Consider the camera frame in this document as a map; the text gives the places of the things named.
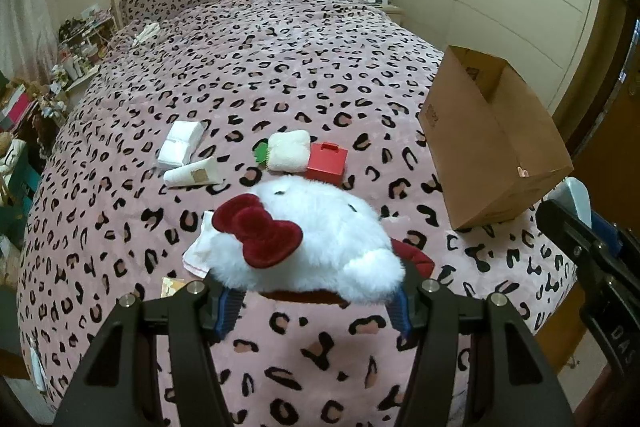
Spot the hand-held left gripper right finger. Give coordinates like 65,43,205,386
390,259,576,427

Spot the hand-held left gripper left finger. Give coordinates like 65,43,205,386
52,279,246,427

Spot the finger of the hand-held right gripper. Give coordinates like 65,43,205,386
592,213,640,268
537,199,601,268

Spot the blue triangular box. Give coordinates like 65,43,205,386
550,177,593,228

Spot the brown cardboard box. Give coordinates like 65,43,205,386
417,45,574,230

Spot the white cat plush red bow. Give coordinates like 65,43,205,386
206,177,436,308

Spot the red box with handle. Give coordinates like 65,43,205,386
306,143,349,184

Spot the plastic tissue pack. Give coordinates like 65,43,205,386
157,121,206,172

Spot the yellow carton box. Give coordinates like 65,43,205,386
161,277,188,299

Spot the white towel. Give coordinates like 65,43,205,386
182,209,221,278

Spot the cream cosmetic tube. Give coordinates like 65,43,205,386
163,156,221,188

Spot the wooden door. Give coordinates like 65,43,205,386
565,0,640,158

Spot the white radish plush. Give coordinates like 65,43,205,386
254,130,313,172

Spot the green storage box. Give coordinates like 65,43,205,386
0,157,43,208

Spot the small white cloth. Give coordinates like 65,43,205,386
134,23,161,45

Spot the pink shoebox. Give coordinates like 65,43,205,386
0,89,33,130

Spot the cluttered white shelf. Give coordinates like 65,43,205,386
50,7,118,82

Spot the pale curtain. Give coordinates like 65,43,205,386
10,0,61,72

